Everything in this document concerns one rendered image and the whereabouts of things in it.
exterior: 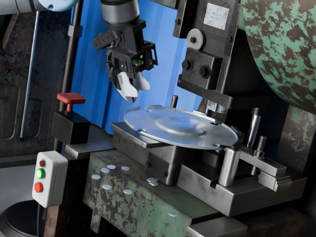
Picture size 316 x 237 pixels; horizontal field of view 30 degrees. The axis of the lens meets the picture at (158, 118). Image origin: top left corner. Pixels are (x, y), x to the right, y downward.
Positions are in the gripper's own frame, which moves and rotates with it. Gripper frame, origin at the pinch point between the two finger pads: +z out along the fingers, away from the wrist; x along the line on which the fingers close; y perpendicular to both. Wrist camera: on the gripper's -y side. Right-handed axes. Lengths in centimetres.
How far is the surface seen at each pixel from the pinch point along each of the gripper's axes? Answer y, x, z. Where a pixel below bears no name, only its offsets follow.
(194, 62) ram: 0.8, 20.9, 0.9
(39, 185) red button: -23.1, -16.9, 27.0
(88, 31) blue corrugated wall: -200, 128, 90
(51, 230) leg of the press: -23, -17, 43
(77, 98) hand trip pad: -29.3, 4.3, 13.5
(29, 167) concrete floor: -138, 34, 110
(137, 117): -7.4, 6.7, 12.4
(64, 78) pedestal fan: -83, 34, 40
